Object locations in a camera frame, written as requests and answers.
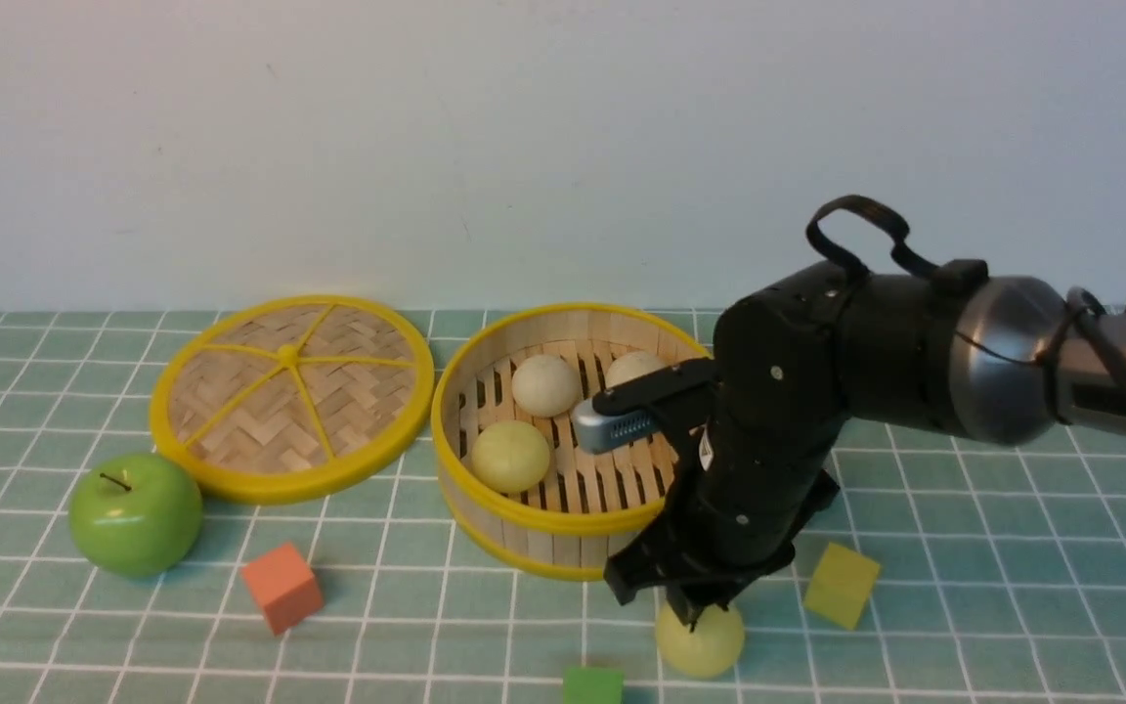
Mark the white bun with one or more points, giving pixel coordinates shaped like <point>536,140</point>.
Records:
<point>545,386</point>
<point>632,365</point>

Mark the green apple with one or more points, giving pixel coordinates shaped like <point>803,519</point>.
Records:
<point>136,515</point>

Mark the green wooden cube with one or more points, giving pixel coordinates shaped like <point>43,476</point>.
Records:
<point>593,685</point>

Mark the woven bamboo steamer lid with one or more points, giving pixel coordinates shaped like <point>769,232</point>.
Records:
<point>294,399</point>

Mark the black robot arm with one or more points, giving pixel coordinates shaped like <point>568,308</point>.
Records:
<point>997,361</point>

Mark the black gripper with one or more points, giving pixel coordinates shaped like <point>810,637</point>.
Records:
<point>750,446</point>

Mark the yellow wooden cube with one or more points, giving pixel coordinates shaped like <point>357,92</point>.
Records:
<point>841,586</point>

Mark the pale green bun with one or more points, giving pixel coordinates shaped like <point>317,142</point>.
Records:
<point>510,456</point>
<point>708,649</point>

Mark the bamboo steamer tray yellow rim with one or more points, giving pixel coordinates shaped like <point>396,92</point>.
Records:
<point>588,507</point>

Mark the green checkered tablecloth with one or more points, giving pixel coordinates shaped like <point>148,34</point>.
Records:
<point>1003,572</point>

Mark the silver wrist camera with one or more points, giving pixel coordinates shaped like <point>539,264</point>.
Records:
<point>597,434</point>

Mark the orange wooden cube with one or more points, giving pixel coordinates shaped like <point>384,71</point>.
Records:
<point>284,587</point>

